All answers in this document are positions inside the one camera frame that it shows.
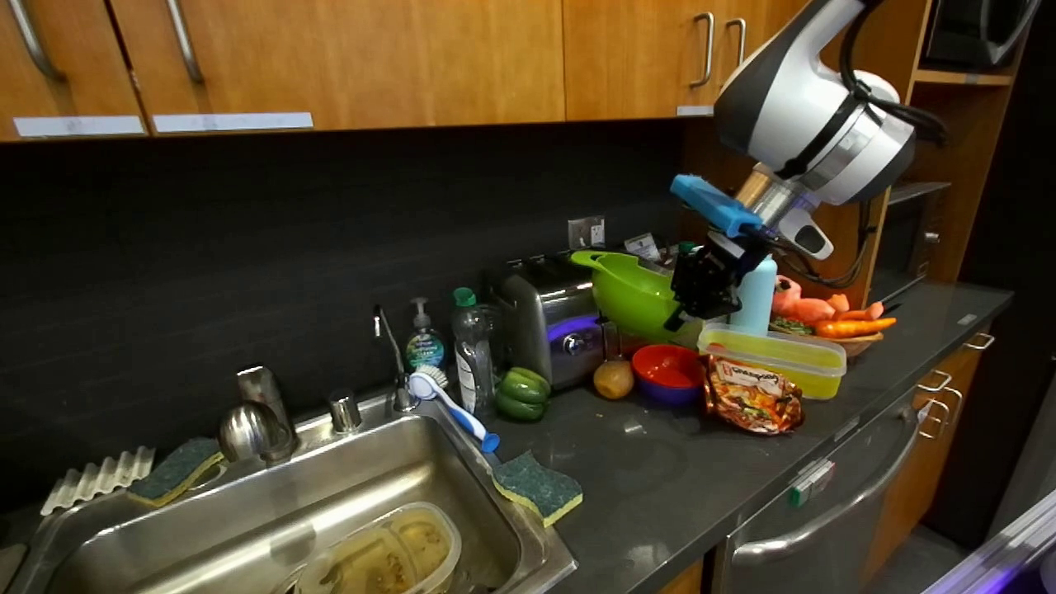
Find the yellow container with clear lid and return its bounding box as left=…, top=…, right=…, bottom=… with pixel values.
left=693, top=321, right=852, bottom=402

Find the yellow onion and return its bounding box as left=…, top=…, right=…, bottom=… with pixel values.
left=591, top=356, right=637, bottom=402

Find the metal cabinet handle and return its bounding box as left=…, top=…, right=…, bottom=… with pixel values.
left=719, top=18, right=752, bottom=78
left=686, top=9, right=719, bottom=94
left=4, top=0, right=67, bottom=87
left=161, top=0, right=213, bottom=89

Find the pink plush toy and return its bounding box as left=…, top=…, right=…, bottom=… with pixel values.
left=769, top=275, right=856, bottom=329

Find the light blue water bottle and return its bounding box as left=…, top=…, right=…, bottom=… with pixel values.
left=722, top=253, right=782, bottom=339

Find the metal cup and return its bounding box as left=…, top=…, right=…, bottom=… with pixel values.
left=214, top=364, right=303, bottom=470

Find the wooden cabinet door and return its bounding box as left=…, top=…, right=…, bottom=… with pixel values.
left=559, top=0, right=719, bottom=123
left=0, top=0, right=148, bottom=144
left=714, top=0, right=811, bottom=111
left=110, top=0, right=571, bottom=140

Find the stainless steel dishwasher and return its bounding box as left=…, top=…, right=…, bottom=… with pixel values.
left=714, top=399, right=930, bottom=594

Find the stainless steel sink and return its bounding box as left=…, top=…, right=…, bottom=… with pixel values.
left=10, top=394, right=580, bottom=594

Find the red bowl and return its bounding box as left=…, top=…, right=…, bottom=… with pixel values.
left=632, top=339, right=710, bottom=408

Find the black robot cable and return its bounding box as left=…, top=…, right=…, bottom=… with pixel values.
left=771, top=0, right=950, bottom=290

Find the green bell pepper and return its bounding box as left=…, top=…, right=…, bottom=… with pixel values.
left=491, top=364, right=555, bottom=426

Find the silver black toaster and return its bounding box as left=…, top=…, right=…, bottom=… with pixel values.
left=490, top=251, right=614, bottom=395

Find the silver countertop oven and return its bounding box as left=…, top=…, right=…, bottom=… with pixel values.
left=872, top=184, right=950, bottom=307

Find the green plastic bowl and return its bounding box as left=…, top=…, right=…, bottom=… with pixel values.
left=568, top=246, right=686, bottom=344

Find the clear bottle with green cap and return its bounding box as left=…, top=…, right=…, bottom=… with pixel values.
left=448, top=285, right=501, bottom=418

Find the wall power outlet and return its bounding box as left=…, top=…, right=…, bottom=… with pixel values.
left=566, top=215, right=606, bottom=251

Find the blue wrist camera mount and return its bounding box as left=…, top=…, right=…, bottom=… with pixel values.
left=668, top=172, right=765, bottom=241

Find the green yellow sponge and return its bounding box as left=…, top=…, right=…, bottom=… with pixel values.
left=125, top=436, right=229, bottom=513
left=490, top=448, right=589, bottom=530

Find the thin metal faucet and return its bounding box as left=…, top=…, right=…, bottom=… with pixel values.
left=370, top=307, right=417, bottom=415

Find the clear soap dispenser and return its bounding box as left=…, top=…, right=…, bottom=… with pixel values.
left=404, top=297, right=448, bottom=372

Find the clear plastic container with residue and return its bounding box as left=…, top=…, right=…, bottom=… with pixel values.
left=295, top=497, right=467, bottom=594

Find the blue white dish brush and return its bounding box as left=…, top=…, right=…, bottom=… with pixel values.
left=406, top=365, right=504, bottom=458

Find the white dish rack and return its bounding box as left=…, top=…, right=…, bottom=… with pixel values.
left=39, top=443, right=160, bottom=523

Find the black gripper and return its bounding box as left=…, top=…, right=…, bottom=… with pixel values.
left=664, top=232, right=775, bottom=338

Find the orange instant noodle packet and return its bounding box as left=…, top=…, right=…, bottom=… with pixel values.
left=701, top=347, right=809, bottom=439

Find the silver built-in microwave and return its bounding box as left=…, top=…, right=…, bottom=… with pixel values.
left=919, top=0, right=1049, bottom=76

